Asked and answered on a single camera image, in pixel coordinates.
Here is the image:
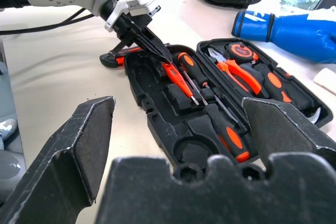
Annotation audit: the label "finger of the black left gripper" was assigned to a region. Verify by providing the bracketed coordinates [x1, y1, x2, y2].
[130, 34, 171, 64]
[141, 26, 173, 61]

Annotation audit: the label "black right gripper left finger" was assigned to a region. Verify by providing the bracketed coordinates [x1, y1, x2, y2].
[0, 96, 117, 224]

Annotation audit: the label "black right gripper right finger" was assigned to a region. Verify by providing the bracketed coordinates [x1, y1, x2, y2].
[241, 97, 336, 172]

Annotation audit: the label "orange voltage tester screwdriver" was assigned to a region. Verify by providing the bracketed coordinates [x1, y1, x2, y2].
[161, 61, 200, 106]

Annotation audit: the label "black plastic tool case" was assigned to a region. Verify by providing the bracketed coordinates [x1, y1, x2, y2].
[123, 38, 333, 172]

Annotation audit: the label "small black orange screwdriver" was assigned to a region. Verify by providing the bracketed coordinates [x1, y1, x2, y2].
[177, 51, 249, 132]

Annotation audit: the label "black orange claw hammer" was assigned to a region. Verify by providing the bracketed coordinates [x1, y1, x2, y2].
[240, 62, 323, 125]

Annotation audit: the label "large black orange screwdriver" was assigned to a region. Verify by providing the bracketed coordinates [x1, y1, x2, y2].
[180, 66, 251, 164]

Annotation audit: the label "grey rounded object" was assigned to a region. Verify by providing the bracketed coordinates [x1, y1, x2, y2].
[0, 150, 27, 204]

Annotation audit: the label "grey white shoe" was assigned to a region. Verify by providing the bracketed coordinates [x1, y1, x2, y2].
[0, 118, 18, 141]

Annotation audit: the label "black orange tape measure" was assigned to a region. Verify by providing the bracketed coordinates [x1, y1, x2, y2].
[225, 42, 260, 65]

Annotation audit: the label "blue boxing glove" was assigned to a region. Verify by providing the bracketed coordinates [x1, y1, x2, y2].
[231, 6, 336, 65]

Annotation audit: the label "orange handled pliers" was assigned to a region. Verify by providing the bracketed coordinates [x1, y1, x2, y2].
[208, 47, 263, 96]

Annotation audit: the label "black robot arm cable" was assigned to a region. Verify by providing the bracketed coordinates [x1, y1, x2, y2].
[0, 8, 94, 36]

